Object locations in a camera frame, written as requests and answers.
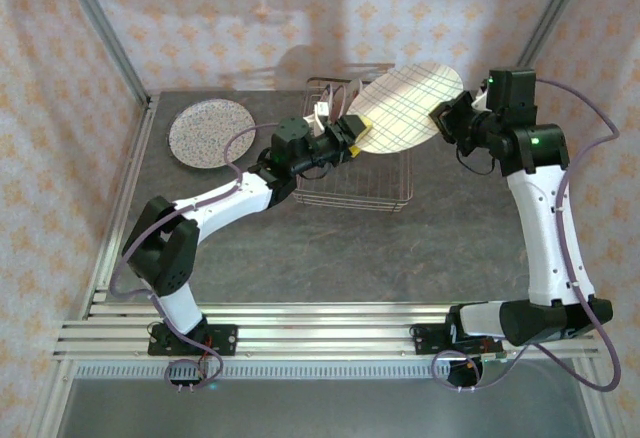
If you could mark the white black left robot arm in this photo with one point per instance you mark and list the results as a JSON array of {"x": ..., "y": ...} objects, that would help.
[{"x": 210, "y": 215}]

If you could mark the grey metal shelf panel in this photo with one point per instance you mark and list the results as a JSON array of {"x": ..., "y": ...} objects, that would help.
[{"x": 325, "y": 408}]

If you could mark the aluminium frame post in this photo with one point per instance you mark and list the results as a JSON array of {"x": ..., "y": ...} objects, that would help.
[
  {"x": 542, "y": 33},
  {"x": 104, "y": 33}
]

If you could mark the aluminium frame leg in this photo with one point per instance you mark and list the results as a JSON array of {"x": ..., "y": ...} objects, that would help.
[
  {"x": 600, "y": 418},
  {"x": 49, "y": 418}
]

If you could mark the aluminium table side rail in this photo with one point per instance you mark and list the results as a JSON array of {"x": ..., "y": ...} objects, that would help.
[{"x": 131, "y": 173}]

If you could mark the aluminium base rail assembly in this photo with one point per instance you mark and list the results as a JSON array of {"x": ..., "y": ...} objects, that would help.
[{"x": 325, "y": 328}]

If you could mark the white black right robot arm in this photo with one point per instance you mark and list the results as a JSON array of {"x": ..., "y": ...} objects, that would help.
[{"x": 545, "y": 238}]

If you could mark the plaid striped plate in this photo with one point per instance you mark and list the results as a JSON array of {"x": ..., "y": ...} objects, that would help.
[{"x": 405, "y": 108}]

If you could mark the dark electronics module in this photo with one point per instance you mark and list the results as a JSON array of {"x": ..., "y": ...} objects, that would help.
[{"x": 465, "y": 373}]

